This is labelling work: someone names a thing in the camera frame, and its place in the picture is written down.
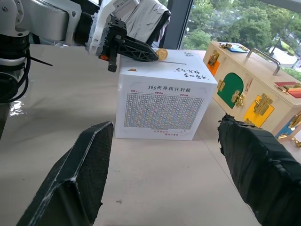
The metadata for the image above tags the wooden lock box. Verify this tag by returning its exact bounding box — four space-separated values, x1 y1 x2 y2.
202 41 301 148

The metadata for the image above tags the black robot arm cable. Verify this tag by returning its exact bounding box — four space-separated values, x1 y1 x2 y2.
0 42 32 103

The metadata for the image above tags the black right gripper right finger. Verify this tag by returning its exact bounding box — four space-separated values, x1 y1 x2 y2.
217 113 301 226

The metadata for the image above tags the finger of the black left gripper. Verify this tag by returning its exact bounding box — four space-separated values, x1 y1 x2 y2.
120 34 160 63

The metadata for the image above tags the black window frame post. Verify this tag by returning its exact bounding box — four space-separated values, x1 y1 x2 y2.
163 0 194 51

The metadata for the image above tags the grey jacket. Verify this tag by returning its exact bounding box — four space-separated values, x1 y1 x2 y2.
126 0 172 46

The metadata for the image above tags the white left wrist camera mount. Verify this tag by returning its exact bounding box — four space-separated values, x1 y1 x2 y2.
85 0 141 57

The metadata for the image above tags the white savings box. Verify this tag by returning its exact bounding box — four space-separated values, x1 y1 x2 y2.
115 48 219 141

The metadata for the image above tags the gold coin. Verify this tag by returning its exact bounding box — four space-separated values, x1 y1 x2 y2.
156 48 169 60

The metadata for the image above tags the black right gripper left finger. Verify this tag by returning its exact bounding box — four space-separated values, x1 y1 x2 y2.
16 121 115 226

